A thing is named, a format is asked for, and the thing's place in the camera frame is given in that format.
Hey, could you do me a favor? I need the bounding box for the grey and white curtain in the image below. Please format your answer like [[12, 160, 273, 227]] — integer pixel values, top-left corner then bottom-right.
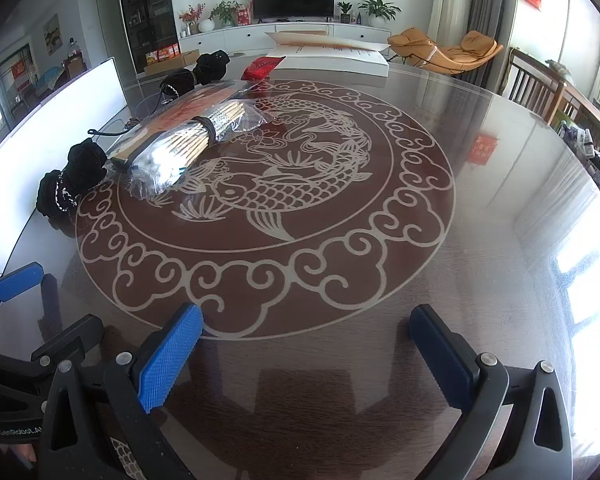
[[426, 0, 520, 92]]

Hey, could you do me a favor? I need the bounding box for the black cloth bundle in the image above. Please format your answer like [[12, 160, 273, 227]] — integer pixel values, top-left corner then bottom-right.
[[36, 141, 110, 218], [159, 50, 231, 98]]

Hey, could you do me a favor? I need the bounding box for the framed landscape painting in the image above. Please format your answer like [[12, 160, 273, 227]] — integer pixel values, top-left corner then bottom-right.
[[43, 13, 61, 54]]

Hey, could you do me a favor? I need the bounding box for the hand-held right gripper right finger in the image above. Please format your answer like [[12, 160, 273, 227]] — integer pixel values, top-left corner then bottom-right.
[[408, 304, 588, 480]]

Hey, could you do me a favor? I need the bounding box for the black glass display cabinet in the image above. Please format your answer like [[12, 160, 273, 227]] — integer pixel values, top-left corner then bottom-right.
[[116, 0, 176, 77]]

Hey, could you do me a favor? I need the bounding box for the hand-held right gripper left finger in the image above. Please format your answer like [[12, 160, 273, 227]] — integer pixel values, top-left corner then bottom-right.
[[37, 302, 204, 480]]

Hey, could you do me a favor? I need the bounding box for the white flat box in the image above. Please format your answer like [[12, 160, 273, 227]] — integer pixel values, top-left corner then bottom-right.
[[265, 31, 392, 79]]

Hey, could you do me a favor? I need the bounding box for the white television cabinet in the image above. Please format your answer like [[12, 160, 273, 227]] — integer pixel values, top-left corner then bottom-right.
[[179, 21, 397, 57]]

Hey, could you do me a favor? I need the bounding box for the red flower vase arrangement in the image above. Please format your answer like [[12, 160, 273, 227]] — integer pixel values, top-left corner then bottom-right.
[[178, 5, 209, 36]]

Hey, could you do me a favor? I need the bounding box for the bagged chopstick bundle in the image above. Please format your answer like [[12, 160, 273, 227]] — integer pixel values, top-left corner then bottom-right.
[[107, 95, 276, 203]]

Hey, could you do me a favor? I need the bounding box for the cardboard box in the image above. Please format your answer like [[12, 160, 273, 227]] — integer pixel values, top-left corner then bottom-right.
[[143, 49, 201, 77]]

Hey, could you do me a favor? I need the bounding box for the large potted plant white pot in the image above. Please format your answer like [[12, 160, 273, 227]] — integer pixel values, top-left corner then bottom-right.
[[357, 0, 402, 29]]

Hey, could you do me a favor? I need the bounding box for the leafy potted plant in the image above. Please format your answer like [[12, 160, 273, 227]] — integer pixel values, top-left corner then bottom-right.
[[210, 0, 242, 29]]

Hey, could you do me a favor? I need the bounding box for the red packet bundle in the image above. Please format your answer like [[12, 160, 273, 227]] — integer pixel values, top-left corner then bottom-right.
[[241, 56, 286, 82]]

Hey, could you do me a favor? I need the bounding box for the orange lounge chair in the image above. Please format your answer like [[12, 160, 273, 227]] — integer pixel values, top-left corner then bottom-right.
[[387, 28, 505, 77]]

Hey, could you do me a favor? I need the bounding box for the wooden chair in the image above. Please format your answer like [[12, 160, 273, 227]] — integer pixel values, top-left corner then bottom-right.
[[500, 47, 600, 153]]

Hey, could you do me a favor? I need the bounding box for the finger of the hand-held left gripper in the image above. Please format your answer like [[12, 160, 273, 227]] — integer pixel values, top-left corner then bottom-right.
[[0, 314, 105, 401], [0, 262, 47, 341]]

